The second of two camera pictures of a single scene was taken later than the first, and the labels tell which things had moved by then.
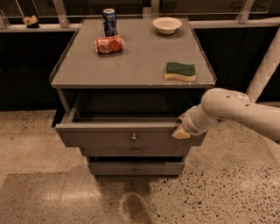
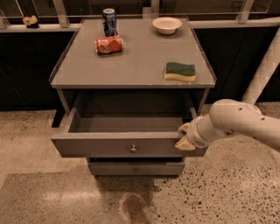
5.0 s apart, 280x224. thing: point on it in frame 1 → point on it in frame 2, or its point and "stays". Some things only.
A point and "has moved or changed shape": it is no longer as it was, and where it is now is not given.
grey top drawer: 122,132 has moved or changed shape
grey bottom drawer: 136,168 stays
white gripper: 190,123 → 193,135
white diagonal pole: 266,68 stays
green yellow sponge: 185,72 stays
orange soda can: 108,45 stays
